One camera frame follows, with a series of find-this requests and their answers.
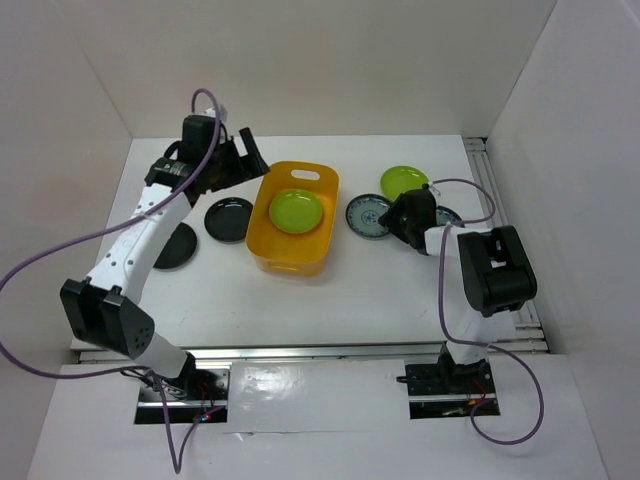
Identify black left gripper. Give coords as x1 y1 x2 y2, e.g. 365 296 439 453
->
205 127 269 193

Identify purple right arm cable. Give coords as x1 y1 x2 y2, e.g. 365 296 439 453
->
424 177 546 446

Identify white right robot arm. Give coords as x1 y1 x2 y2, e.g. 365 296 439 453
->
378 188 538 392

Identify blue patterned plate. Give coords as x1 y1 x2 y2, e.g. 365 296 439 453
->
436 205 465 227
345 193 391 240

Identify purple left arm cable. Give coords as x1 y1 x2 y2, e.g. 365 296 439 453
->
0 88 226 475

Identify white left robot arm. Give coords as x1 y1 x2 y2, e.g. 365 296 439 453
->
60 114 269 399

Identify yellow plastic bin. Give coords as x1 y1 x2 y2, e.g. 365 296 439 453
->
246 161 339 277

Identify aluminium rail front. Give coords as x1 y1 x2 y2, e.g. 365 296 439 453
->
74 340 546 362

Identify green plate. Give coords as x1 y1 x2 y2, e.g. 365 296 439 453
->
380 165 430 201
268 189 324 234

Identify aluminium rail right side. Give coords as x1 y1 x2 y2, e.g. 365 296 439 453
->
463 137 549 354

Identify black plate near bin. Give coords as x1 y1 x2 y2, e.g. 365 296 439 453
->
204 197 253 244

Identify aluminium rail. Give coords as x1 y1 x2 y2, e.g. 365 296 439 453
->
74 340 546 362
463 137 549 354

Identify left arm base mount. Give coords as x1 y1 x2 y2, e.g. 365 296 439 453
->
134 367 231 425

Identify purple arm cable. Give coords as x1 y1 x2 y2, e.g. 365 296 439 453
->
0 88 226 475
424 177 546 446

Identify black plate far left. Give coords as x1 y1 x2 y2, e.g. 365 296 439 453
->
153 222 198 271

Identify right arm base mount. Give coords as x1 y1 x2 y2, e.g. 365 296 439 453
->
396 352 500 420

